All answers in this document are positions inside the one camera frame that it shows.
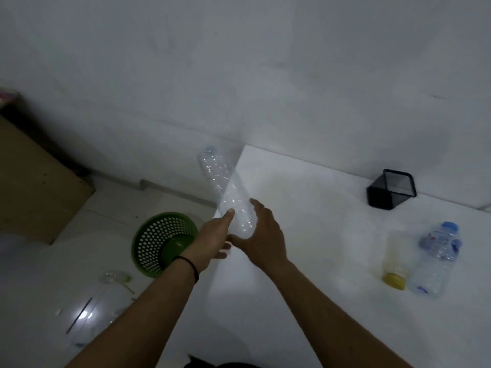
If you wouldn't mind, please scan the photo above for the person's left forearm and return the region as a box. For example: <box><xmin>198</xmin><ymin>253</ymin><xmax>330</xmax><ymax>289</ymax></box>
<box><xmin>63</xmin><ymin>257</ymin><xmax>199</xmax><ymax>368</ymax></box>

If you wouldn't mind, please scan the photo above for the clear bottle with yellow cap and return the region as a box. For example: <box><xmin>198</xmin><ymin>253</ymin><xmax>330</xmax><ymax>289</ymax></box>
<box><xmin>382</xmin><ymin>230</ymin><xmax>411</xmax><ymax>291</ymax></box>

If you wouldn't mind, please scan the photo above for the person's right forearm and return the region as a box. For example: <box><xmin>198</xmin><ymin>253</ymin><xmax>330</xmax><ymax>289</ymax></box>
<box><xmin>265</xmin><ymin>260</ymin><xmax>415</xmax><ymax>368</ymax></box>

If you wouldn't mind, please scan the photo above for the clear plastic bottle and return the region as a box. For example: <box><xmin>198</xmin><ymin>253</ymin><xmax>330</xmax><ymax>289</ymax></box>
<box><xmin>197</xmin><ymin>146</ymin><xmax>258</xmax><ymax>239</ymax></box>

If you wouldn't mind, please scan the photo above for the brown cardboard box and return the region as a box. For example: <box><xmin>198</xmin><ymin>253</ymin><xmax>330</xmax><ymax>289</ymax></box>
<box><xmin>0</xmin><ymin>116</ymin><xmax>96</xmax><ymax>246</ymax></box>

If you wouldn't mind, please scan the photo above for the clear plastic cup with straw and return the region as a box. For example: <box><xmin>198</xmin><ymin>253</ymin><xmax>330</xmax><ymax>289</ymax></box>
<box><xmin>101</xmin><ymin>270</ymin><xmax>136</xmax><ymax>295</ymax></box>

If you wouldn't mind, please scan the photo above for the person's right hand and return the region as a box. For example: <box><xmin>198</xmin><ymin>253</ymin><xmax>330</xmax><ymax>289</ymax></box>
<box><xmin>227</xmin><ymin>199</ymin><xmax>289</xmax><ymax>271</ymax></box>

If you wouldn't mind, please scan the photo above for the black mesh pen holder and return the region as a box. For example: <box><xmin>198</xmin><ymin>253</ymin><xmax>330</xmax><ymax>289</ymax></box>
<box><xmin>366</xmin><ymin>169</ymin><xmax>417</xmax><ymax>209</ymax></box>

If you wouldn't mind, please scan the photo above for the person's left hand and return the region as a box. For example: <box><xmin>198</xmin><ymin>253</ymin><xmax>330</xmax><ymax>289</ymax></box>
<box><xmin>191</xmin><ymin>209</ymin><xmax>235</xmax><ymax>262</ymax></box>

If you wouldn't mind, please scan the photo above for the black wrist band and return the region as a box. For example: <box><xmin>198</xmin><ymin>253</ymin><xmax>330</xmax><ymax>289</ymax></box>
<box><xmin>173</xmin><ymin>255</ymin><xmax>200</xmax><ymax>284</ymax></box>

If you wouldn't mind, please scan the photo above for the clear bottle with blue cap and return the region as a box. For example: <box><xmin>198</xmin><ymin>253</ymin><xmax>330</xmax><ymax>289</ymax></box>
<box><xmin>407</xmin><ymin>221</ymin><xmax>462</xmax><ymax>299</ymax></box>

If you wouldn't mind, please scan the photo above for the green perforated plastic basket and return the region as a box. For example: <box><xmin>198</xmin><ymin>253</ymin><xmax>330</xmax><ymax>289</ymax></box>
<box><xmin>131</xmin><ymin>212</ymin><xmax>199</xmax><ymax>279</ymax></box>

